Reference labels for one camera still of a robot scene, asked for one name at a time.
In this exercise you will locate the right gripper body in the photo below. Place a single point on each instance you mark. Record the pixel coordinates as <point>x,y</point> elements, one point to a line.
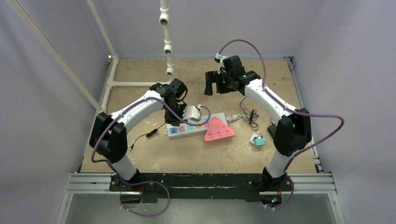
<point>212,81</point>

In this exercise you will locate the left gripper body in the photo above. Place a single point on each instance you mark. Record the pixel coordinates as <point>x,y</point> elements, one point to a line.
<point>170,116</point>

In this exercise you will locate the white multicolour power strip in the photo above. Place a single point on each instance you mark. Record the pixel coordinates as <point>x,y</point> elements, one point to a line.
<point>185,130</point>

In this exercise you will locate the pink triangular power socket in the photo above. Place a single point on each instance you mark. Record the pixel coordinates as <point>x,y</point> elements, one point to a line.
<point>218,130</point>

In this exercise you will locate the black power adapter with switch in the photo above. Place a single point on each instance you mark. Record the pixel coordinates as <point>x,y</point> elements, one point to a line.
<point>147,135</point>

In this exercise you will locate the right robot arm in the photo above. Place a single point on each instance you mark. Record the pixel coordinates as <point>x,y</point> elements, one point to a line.
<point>292,129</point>

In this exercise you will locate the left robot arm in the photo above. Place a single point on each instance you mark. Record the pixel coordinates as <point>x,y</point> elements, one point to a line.
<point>109,133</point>

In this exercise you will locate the teal white plug adapter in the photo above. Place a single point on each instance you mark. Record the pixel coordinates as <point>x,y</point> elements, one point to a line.
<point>257,140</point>

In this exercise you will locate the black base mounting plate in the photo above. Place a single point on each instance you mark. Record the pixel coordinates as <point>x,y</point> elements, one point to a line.
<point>250,187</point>

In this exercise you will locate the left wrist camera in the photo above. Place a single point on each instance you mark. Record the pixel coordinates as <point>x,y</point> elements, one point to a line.
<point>191,113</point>

